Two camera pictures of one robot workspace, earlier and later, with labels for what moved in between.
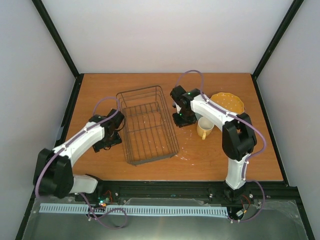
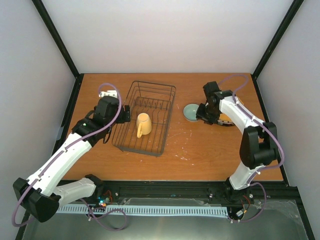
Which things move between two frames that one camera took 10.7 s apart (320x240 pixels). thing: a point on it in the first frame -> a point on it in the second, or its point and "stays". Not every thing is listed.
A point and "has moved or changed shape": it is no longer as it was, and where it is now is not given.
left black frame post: (78, 76) stays
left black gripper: (117, 140) -> (122, 119)
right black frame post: (273, 43) stays
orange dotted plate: (228, 101) has moved or changed shape
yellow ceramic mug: (204, 127) -> (144, 125)
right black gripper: (180, 124) -> (199, 115)
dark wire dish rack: (148, 131) has moved or changed shape
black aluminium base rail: (274, 192) stays
